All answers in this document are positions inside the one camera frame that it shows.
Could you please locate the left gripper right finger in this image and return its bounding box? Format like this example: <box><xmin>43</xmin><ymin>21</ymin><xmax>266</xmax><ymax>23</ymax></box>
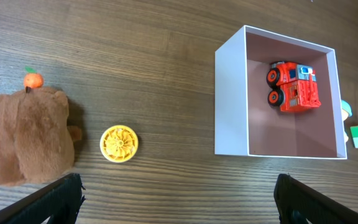
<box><xmin>273</xmin><ymin>174</ymin><xmax>358</xmax><ymax>224</ymax></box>

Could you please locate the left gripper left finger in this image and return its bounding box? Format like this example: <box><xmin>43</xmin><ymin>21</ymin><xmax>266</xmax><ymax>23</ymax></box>
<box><xmin>0</xmin><ymin>173</ymin><xmax>85</xmax><ymax>224</ymax></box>

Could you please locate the brown plush bear with orange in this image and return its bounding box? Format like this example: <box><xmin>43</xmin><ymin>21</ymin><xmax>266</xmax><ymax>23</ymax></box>
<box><xmin>0</xmin><ymin>67</ymin><xmax>82</xmax><ymax>187</ymax></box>

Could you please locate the white cardboard box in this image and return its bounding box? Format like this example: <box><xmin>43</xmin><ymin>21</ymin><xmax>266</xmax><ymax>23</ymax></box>
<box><xmin>214</xmin><ymin>26</ymin><xmax>347</xmax><ymax>160</ymax></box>

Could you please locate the yellow duck toy blue hat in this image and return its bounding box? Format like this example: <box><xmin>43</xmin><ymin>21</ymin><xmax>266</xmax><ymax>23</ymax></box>
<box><xmin>341</xmin><ymin>100</ymin><xmax>352</xmax><ymax>142</ymax></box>

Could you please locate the red toy truck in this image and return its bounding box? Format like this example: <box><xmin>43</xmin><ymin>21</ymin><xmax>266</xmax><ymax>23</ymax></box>
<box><xmin>266</xmin><ymin>61</ymin><xmax>321</xmax><ymax>113</ymax></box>

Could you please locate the yellow round fan wheel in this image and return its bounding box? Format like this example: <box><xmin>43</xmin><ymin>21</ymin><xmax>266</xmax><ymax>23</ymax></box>
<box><xmin>99</xmin><ymin>125</ymin><xmax>139</xmax><ymax>163</ymax></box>

